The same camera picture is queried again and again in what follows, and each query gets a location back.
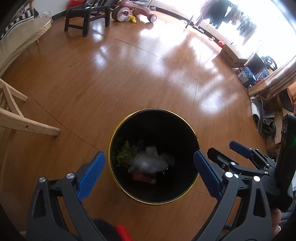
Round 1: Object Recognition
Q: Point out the striped black white sofa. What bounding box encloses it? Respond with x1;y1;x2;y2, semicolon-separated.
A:
1;8;39;40

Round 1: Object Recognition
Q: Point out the cardboard box on floor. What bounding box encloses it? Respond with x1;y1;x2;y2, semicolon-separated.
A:
219;44;249;68

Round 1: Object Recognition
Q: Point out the yellow popcorn snack bag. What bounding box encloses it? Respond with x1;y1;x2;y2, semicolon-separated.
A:
116;141;137;165

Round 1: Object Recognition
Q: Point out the black wooden chair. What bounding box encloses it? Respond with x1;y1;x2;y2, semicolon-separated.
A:
64;1;111;37

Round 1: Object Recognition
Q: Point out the red cigarette box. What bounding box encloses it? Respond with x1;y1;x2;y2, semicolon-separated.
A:
132;172;156;184

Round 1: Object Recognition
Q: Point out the black gold trash bin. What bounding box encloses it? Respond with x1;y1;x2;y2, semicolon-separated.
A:
107;108;200;205

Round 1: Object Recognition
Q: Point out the pink kids tricycle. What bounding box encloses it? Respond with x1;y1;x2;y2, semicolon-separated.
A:
111;1;157;23

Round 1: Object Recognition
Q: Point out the wooden table leg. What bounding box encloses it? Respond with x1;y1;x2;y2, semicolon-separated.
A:
1;79;61;136

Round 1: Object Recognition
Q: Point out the clear plastic bag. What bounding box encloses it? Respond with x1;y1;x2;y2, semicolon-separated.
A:
128;147;168;174

